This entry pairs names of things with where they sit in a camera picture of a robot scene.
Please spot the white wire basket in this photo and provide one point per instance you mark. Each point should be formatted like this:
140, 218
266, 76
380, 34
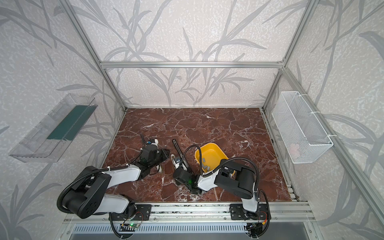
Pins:
303, 135

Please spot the yellow plastic tray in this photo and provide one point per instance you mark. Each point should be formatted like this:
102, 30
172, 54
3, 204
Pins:
213, 155

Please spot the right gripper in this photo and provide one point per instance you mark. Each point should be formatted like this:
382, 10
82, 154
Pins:
181, 163

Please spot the clear plastic wall shelf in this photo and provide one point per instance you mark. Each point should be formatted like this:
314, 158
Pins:
47, 142

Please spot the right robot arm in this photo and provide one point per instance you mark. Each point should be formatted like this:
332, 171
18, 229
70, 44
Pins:
237, 179

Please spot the green circuit board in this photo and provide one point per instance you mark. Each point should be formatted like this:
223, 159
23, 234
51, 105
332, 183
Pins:
129, 227

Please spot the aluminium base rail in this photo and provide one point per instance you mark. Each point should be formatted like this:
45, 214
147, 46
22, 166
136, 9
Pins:
195, 218

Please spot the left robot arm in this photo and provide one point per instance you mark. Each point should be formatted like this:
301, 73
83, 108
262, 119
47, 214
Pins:
87, 194

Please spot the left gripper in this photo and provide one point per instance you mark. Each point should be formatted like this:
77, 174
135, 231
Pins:
157, 155

